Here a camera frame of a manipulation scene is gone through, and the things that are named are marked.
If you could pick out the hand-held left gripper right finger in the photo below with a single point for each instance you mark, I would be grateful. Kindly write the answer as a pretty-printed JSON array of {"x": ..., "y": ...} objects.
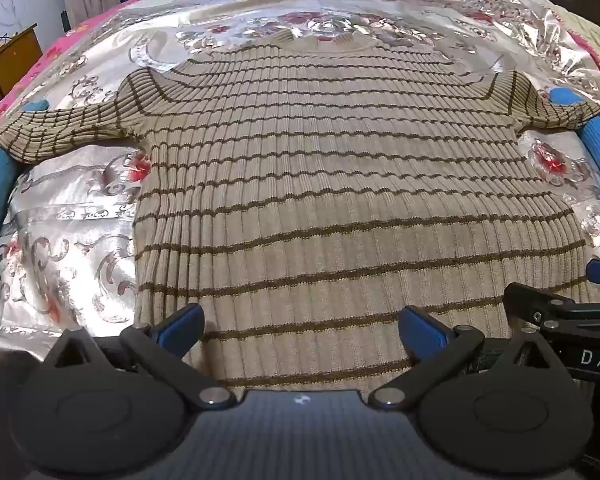
[{"x": 420, "y": 331}]

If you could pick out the beige brown-striped ribbed sweater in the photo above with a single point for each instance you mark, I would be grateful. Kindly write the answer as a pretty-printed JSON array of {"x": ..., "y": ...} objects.
[{"x": 305, "y": 185}]

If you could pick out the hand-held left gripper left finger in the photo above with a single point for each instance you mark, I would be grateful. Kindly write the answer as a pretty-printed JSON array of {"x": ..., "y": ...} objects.
[{"x": 181, "y": 322}]

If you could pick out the silver floral blanket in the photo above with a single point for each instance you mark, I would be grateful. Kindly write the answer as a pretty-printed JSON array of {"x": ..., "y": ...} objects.
[{"x": 80, "y": 200}]

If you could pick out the wooden side cabinet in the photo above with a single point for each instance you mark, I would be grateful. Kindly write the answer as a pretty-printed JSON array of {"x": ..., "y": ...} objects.
[{"x": 15, "y": 62}]

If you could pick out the pink floral quilt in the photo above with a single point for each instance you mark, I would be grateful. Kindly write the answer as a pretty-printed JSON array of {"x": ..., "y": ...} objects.
[{"x": 40, "y": 55}]

